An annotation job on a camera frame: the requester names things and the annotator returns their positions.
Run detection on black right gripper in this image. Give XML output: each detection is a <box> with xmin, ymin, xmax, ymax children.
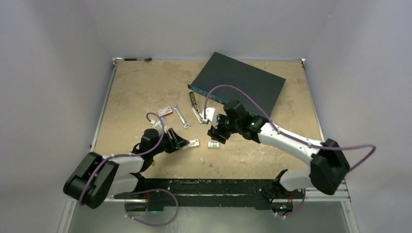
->
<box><xmin>208</xmin><ymin>113</ymin><xmax>241</xmax><ymax>145</ymax></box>

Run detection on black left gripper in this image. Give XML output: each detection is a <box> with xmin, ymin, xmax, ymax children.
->
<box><xmin>150</xmin><ymin>128</ymin><xmax>189</xmax><ymax>156</ymax></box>

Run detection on white staple box tray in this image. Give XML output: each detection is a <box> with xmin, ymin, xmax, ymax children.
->
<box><xmin>207</xmin><ymin>141</ymin><xmax>220</xmax><ymax>149</ymax></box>

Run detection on white staple box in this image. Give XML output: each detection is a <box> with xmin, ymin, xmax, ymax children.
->
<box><xmin>187</xmin><ymin>139</ymin><xmax>200</xmax><ymax>148</ymax></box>

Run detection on green and white stapler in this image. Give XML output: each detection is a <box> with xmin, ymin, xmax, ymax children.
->
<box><xmin>189</xmin><ymin>90</ymin><xmax>207</xmax><ymax>124</ymax></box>

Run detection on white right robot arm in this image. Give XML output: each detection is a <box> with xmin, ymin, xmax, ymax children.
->
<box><xmin>201</xmin><ymin>100</ymin><xmax>350</xmax><ymax>198</ymax></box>

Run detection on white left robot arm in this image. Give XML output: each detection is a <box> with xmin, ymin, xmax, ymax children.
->
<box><xmin>63</xmin><ymin>129</ymin><xmax>190</xmax><ymax>209</ymax></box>

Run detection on silver open-end wrench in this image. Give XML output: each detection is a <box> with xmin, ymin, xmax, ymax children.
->
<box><xmin>171</xmin><ymin>103</ymin><xmax>191</xmax><ymax>129</ymax></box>

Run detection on red staple box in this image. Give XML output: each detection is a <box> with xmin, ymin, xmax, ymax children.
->
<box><xmin>157</xmin><ymin>106</ymin><xmax>173</xmax><ymax>117</ymax></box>

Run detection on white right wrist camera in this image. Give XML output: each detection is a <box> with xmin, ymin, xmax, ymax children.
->
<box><xmin>201</xmin><ymin>107</ymin><xmax>218</xmax><ymax>128</ymax></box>

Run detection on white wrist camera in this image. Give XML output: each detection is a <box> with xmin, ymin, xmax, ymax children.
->
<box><xmin>150</xmin><ymin>117</ymin><xmax>167</xmax><ymax>134</ymax></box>
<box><xmin>201</xmin><ymin>107</ymin><xmax>218</xmax><ymax>128</ymax></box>

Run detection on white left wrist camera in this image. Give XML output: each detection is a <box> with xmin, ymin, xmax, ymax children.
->
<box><xmin>150</xmin><ymin>117</ymin><xmax>167</xmax><ymax>134</ymax></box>

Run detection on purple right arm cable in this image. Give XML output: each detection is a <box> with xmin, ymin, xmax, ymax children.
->
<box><xmin>203</xmin><ymin>84</ymin><xmax>377</xmax><ymax>173</ymax></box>

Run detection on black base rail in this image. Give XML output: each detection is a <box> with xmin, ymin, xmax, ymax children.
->
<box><xmin>114</xmin><ymin>178</ymin><xmax>303</xmax><ymax>211</ymax></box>

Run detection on dark blue network switch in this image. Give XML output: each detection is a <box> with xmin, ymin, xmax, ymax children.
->
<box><xmin>188</xmin><ymin>52</ymin><xmax>286</xmax><ymax>116</ymax></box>

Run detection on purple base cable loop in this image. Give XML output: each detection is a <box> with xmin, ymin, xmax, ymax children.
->
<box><xmin>124</xmin><ymin>188</ymin><xmax>180</xmax><ymax>228</ymax></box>

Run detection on black screwdriver at wall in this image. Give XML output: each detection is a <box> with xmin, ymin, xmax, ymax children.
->
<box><xmin>123</xmin><ymin>57</ymin><xmax>153</xmax><ymax>62</ymax></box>

